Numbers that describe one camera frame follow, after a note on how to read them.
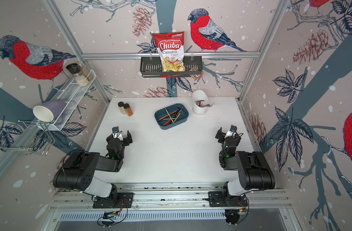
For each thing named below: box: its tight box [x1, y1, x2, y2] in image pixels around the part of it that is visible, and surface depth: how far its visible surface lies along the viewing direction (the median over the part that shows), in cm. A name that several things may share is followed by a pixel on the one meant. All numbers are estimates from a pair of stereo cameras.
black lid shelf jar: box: [65, 63, 89, 88], surface depth 83 cm
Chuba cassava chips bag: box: [152, 31, 186, 72], surface depth 84 cm
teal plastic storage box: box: [154, 103, 189, 130], surface depth 109 cm
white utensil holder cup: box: [192, 89, 210, 116], surface depth 107 cm
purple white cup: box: [32, 99, 67, 123], surface depth 63 cm
